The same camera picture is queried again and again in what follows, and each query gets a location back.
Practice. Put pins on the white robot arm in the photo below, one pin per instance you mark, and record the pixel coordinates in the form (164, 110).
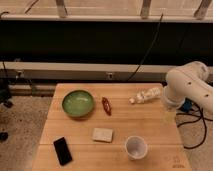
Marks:
(188, 81)

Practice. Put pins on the green ceramic bowl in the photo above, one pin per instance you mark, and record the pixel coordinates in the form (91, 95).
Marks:
(78, 103)

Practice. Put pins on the white ceramic cup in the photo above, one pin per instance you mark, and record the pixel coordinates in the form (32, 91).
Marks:
(136, 147)

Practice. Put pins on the red chili pepper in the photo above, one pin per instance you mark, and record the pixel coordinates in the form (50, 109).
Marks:
(106, 106)

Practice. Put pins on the wooden table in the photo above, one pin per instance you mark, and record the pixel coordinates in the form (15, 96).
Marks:
(115, 136)

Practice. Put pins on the clear plastic bottle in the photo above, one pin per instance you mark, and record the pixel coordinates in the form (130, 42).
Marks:
(146, 95)

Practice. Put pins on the beige sponge block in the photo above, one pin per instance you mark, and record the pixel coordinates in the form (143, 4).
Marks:
(102, 134)

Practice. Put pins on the black smartphone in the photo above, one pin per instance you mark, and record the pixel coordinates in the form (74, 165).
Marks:
(62, 151)

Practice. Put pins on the blue power box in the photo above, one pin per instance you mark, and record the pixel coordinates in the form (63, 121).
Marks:
(187, 105)

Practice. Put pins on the black chair base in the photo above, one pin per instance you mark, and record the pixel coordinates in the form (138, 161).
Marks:
(5, 96)

